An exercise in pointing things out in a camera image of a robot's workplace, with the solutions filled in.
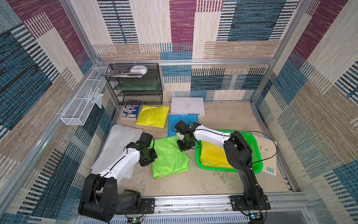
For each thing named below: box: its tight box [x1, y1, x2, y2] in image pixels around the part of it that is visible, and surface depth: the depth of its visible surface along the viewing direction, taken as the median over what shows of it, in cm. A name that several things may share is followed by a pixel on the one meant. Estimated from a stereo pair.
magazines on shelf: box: [101, 69, 143, 78], surface depth 82 cm
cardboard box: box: [253, 134, 278, 178], surface depth 91 cm
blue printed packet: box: [123, 104, 141, 119], surface depth 117 cm
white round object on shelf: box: [130, 65, 148, 76], surface depth 92 cm
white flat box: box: [170, 97, 205, 117], surface depth 117 cm
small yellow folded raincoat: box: [136, 105, 170, 129], surface depth 111 cm
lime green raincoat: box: [151, 135, 191, 180], surface depth 89 cm
